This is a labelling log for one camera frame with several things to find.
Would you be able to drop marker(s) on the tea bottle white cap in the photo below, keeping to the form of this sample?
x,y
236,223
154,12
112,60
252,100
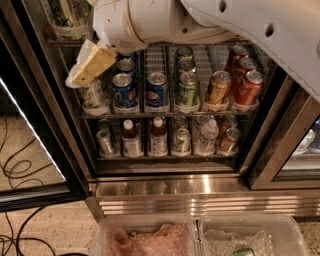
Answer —
x,y
132,146
158,138

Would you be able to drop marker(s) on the right clear plastic bin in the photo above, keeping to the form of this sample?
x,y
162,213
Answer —
x,y
267,235

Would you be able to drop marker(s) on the silver can bottom shelf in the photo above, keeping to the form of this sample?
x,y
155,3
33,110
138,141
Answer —
x,y
106,143

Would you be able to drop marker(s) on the front orange soda can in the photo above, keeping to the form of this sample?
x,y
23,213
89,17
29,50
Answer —
x,y
250,88

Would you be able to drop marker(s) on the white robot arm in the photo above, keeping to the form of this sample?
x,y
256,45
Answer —
x,y
200,20

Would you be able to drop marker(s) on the front left pepsi can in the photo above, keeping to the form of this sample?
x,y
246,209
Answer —
x,y
124,91

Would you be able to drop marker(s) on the right tea bottle white cap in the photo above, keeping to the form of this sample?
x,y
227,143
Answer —
x,y
158,138

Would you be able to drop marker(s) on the clear water bottle bottom shelf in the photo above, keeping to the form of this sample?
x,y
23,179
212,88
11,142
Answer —
x,y
205,145

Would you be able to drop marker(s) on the clear plastic bin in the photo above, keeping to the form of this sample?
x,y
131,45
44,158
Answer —
x,y
267,235
147,235

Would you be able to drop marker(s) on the front white green soda can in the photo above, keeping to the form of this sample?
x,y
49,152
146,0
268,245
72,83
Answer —
x,y
93,95

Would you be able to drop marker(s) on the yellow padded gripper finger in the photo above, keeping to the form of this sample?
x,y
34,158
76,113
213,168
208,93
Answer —
x,y
93,59

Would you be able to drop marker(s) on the green can in bin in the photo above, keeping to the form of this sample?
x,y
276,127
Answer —
x,y
243,252

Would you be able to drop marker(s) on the pepsi can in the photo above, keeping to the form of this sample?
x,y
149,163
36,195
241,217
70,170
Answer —
x,y
157,90
124,91

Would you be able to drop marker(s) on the left tea bottle white cap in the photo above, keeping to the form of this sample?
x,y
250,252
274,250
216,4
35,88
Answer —
x,y
132,146

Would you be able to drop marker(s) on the tall green can top shelf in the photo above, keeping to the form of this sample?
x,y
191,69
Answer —
x,y
70,13

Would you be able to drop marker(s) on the gold soda can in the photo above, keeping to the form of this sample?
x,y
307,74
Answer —
x,y
218,88

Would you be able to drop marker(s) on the green white can bottom shelf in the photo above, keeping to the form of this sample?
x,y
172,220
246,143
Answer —
x,y
182,142

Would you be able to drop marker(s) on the front right pepsi can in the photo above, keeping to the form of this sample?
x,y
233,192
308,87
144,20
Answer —
x,y
157,90

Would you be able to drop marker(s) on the left clear plastic bin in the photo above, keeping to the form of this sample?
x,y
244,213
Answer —
x,y
147,235

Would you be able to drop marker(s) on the bronze can bottom shelf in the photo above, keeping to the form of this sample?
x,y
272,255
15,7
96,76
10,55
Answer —
x,y
229,140

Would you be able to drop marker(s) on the open glass fridge door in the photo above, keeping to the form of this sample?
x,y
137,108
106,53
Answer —
x,y
37,166

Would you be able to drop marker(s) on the stainless steel fridge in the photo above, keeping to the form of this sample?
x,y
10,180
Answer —
x,y
254,181

